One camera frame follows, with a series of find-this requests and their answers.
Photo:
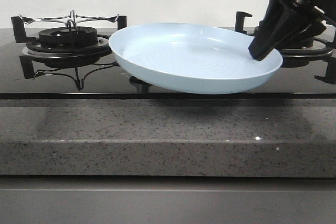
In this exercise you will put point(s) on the black right burner grate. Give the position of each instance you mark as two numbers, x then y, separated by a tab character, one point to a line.
300	52

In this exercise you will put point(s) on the silver left stove knob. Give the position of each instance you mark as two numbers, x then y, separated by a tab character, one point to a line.
141	86

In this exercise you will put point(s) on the grey cabinet drawer front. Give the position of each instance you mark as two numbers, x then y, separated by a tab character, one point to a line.
166	200

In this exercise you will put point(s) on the chrome wire pan support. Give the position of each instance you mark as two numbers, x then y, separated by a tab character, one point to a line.
71	20

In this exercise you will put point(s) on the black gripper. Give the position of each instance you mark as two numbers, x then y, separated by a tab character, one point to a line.
286	18

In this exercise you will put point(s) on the black left burner grate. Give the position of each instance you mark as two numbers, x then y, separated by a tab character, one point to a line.
61	46

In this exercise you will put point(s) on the black burner grate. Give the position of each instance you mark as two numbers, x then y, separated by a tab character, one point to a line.
300	52
61	46

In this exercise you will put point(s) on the light blue plate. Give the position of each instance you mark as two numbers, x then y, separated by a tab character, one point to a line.
191	58

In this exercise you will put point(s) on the black glass gas cooktop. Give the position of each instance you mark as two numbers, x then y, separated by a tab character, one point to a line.
22	78

